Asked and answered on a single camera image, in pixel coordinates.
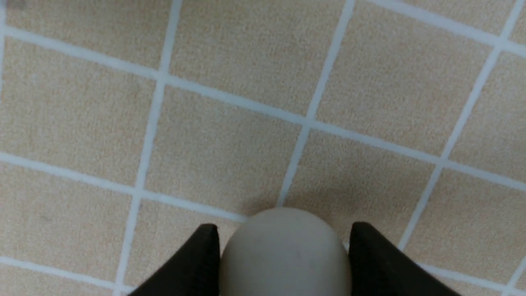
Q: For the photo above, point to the checkered beige tablecloth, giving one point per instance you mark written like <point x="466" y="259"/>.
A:
<point x="127" y="123"/>

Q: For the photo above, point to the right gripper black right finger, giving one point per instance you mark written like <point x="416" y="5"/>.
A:
<point x="379" y="268"/>

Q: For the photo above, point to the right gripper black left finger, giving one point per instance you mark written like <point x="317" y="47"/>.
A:
<point x="192" y="271"/>

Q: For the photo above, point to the white ball cluster front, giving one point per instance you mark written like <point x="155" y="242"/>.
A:
<point x="284" y="252"/>

